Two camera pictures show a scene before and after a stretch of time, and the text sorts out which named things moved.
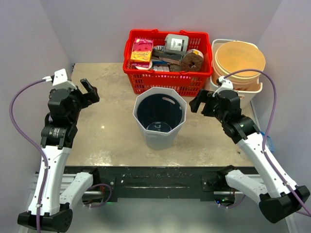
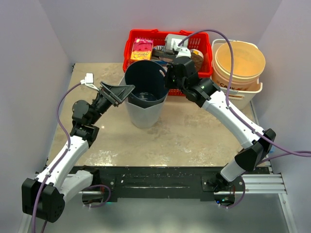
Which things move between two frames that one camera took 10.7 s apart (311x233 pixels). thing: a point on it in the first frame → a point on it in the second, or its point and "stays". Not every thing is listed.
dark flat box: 162,54 stays
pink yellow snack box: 141,53 stays
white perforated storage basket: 246,97 stays
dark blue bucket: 160,112 → 148,76
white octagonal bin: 160,141 → 141,117
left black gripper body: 85,96 → 110,94
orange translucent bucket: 235,56 stays
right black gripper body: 205,107 → 171,79
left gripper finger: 87,85 → 114,94
